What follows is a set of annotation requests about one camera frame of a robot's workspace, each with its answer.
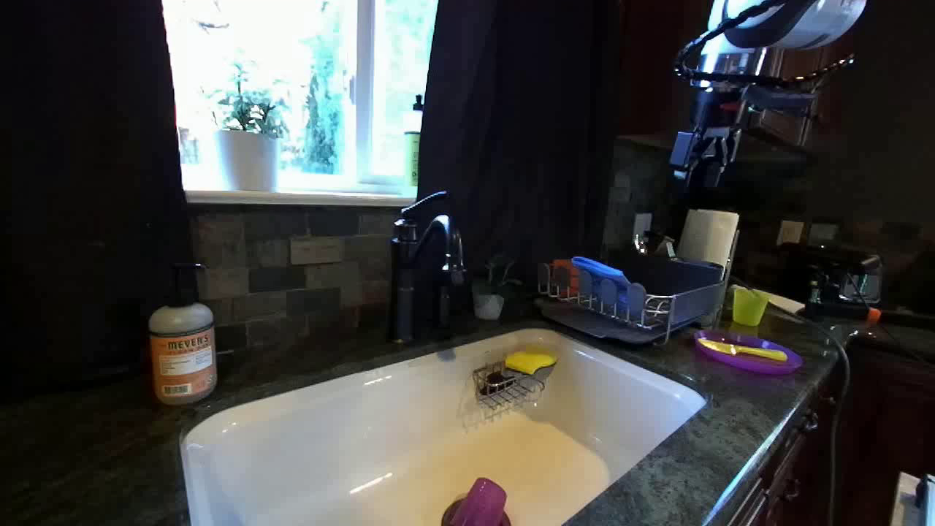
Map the dark curtain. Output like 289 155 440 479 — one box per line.
0 0 190 398
418 0 622 284

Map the orange cup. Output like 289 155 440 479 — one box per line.
554 260 581 300

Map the wire sponge caddy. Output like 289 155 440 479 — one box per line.
473 363 554 409

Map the white potted plant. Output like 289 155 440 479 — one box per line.
218 65 288 193

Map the right dark curtain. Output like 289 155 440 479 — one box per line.
418 0 622 284

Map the black kitchen faucet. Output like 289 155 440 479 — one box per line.
390 190 464 341

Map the soap dispenser bottle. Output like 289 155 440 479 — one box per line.
150 262 218 406

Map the purple object in sink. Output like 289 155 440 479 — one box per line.
443 477 511 526

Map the left dark curtain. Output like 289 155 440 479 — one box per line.
0 0 190 398

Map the paper towel roll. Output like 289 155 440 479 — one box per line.
679 206 739 268

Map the green bottle on sill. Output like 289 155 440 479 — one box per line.
403 94 424 186

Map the steel dish rack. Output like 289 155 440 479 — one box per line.
539 253 724 345

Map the dark countertop appliance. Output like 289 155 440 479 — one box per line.
777 243 882 307

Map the blue cloth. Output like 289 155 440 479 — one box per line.
573 253 647 320

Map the yellow sponge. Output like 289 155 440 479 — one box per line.
504 349 556 376

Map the small white pot plant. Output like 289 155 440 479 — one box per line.
473 260 511 320

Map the green plastic cup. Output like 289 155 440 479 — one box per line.
732 287 770 326

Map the purple plastic plate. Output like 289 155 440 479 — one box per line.
692 330 803 376

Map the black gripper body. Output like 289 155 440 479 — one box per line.
670 72 818 186

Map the yellow plastic utensil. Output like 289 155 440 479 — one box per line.
700 338 790 363

